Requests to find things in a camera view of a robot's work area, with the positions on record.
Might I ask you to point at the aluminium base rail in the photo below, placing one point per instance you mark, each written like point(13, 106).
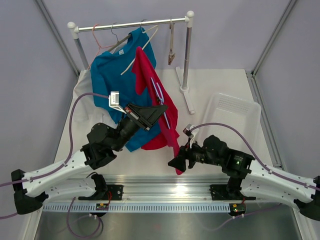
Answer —
point(162, 185)

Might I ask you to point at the cream plastic hanger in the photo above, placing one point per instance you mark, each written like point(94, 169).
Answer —
point(142, 47)

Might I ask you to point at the metal clothes rack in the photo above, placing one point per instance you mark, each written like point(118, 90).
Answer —
point(182, 74)

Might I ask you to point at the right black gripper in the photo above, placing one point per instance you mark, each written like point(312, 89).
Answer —
point(179, 162)

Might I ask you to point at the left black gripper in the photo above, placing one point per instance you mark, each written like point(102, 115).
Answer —
point(144, 117)

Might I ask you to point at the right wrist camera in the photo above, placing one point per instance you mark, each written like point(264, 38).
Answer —
point(191, 134)

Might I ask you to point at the white slotted cable duct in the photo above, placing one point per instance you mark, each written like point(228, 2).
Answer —
point(59, 207)

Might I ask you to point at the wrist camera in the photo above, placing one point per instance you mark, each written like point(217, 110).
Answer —
point(114, 101)
point(191, 134)

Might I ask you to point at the pink wire hanger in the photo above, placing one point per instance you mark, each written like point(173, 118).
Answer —
point(100, 47)

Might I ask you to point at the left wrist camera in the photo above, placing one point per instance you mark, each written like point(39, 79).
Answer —
point(114, 101)

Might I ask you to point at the white plastic basket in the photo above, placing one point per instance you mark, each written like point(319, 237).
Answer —
point(242, 115)

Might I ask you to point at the grey wooden hanger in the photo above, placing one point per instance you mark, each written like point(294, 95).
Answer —
point(118, 42)

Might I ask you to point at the red t shirt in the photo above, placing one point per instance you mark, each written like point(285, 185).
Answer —
point(147, 80)

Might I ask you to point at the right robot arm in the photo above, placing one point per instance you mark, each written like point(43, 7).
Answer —
point(248, 178)

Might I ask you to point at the light blue wire hanger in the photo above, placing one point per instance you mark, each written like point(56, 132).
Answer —
point(161, 99)

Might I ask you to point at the brown wooden clip hanger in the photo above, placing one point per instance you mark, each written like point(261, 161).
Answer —
point(171, 54)

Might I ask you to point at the blue t shirt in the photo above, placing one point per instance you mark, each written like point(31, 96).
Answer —
point(106, 76)

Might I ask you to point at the white t shirt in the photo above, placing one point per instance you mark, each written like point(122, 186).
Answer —
point(85, 110)

